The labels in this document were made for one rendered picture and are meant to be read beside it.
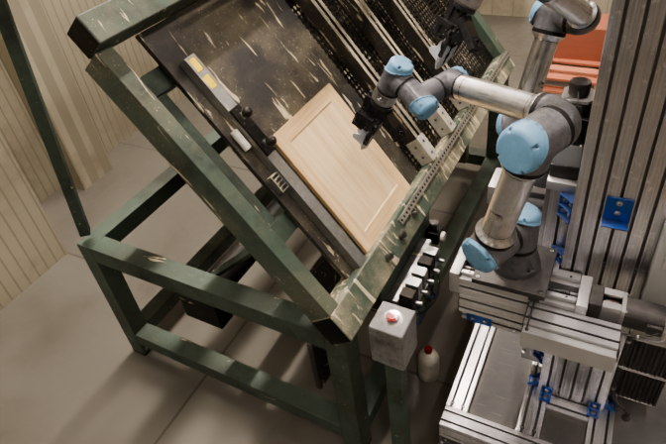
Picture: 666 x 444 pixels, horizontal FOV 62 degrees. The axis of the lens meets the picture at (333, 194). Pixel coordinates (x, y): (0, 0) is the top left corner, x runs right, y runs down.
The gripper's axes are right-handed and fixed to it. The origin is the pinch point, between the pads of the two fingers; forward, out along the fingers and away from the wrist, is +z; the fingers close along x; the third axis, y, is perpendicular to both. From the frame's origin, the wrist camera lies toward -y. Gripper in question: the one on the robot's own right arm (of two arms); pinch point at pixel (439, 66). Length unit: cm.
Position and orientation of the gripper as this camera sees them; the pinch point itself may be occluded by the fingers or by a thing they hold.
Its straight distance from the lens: 184.4
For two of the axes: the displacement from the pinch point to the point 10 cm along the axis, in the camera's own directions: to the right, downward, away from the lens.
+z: -3.6, 7.3, 5.8
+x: -6.9, 2.1, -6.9
